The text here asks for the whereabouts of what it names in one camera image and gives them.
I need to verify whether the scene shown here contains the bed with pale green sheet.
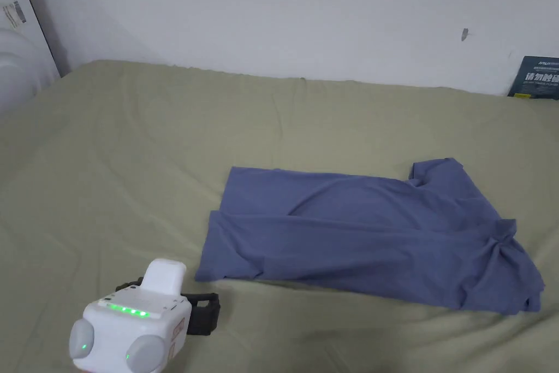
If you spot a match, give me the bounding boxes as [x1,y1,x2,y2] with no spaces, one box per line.
[0,60,559,373]

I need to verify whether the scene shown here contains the blue shirt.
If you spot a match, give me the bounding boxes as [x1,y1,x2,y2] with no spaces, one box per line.
[194,157,547,315]

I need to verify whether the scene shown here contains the white appliance with label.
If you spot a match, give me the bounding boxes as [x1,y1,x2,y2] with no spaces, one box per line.
[0,0,72,117]

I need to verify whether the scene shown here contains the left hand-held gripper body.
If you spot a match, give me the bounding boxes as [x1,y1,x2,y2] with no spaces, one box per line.
[69,259,193,373]

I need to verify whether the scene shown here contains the dark printed card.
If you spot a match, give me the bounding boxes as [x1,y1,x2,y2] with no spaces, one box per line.
[507,56,559,101]

